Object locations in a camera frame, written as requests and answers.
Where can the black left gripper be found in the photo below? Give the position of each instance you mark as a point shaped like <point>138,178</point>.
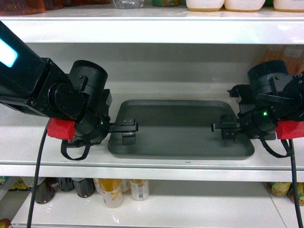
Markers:
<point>94,123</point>

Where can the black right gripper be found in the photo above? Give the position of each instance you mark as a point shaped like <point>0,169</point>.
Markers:
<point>253,122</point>

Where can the grey rectangular serving tray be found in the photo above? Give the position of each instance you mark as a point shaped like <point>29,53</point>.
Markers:
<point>178,129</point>

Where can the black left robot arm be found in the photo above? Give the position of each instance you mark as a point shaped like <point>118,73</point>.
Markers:
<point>77,102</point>

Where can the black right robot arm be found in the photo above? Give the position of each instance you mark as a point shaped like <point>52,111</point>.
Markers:
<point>271,106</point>

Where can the white labelled drink bottle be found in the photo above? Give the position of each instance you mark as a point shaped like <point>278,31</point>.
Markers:
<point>139,189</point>

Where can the yellow white drink bottle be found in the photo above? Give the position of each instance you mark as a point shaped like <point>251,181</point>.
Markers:
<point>111,192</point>

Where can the red left wrist block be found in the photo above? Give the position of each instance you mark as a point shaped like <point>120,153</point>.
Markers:
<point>61,129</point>

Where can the red wrist block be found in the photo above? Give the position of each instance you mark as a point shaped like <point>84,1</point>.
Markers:
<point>289,129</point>
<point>61,129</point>

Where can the red right wrist block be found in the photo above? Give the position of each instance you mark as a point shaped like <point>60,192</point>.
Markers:
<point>289,129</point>

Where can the dark tea bottle right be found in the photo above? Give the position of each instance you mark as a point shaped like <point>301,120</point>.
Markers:
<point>84,186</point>

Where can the dark tea bottle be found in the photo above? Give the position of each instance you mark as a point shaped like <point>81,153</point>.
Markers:
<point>84,186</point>
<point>44,190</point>

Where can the orange juice bottle back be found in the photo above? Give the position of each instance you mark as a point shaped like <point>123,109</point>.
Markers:
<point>273,52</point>

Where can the dark tea bottle left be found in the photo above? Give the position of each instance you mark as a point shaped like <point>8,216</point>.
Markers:
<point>44,190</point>

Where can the white upper shelf board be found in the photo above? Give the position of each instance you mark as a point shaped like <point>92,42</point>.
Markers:
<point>158,25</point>

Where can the white jar middle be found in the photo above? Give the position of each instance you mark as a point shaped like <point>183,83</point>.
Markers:
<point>243,5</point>

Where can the white jar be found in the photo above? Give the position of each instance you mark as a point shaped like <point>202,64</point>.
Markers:
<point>243,5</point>
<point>204,5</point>
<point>289,5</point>

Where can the white jar left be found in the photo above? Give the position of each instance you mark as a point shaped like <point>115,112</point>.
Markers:
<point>204,5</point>

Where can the white jar right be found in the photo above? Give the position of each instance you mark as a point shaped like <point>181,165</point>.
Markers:
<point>289,5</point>

